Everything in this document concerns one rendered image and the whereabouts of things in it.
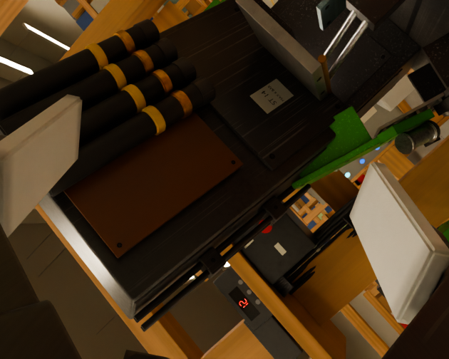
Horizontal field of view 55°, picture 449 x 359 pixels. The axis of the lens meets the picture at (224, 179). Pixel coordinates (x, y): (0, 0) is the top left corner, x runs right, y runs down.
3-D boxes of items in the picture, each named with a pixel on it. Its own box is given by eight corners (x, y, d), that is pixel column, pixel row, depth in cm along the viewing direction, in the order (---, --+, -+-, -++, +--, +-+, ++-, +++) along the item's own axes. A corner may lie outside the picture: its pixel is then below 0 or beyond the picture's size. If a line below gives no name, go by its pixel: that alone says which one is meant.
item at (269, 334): (261, 304, 109) (242, 322, 111) (303, 352, 106) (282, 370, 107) (266, 298, 116) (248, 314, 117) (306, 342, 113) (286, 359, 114)
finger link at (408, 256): (432, 250, 13) (457, 255, 13) (370, 159, 19) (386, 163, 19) (395, 324, 14) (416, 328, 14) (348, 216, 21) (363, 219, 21)
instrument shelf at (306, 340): (107, 103, 117) (97, 114, 118) (346, 373, 99) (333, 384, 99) (148, 118, 141) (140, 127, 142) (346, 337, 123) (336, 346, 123)
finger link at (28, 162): (1, 246, 13) (-23, 242, 13) (78, 159, 20) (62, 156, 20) (1, 160, 12) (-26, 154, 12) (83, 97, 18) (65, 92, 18)
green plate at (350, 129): (379, 88, 74) (272, 149, 79) (404, 130, 73) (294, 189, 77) (375, 102, 85) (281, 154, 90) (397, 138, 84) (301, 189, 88)
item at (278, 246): (267, 193, 106) (224, 234, 108) (316, 245, 102) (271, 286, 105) (275, 192, 118) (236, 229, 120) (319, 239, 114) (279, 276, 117)
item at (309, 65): (249, -16, 62) (234, 0, 63) (328, 58, 59) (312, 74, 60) (286, 60, 100) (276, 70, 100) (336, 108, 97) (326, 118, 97)
